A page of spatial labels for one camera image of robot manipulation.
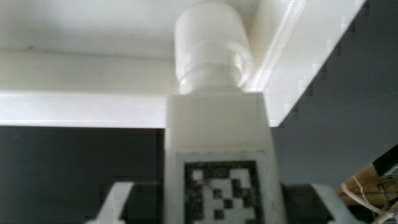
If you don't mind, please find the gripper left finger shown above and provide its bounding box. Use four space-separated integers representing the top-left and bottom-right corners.
84 182 135 224

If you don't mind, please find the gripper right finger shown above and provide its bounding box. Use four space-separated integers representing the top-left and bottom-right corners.
313 184 366 224

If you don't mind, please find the white square tabletop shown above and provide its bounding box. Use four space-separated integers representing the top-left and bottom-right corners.
0 0 366 128

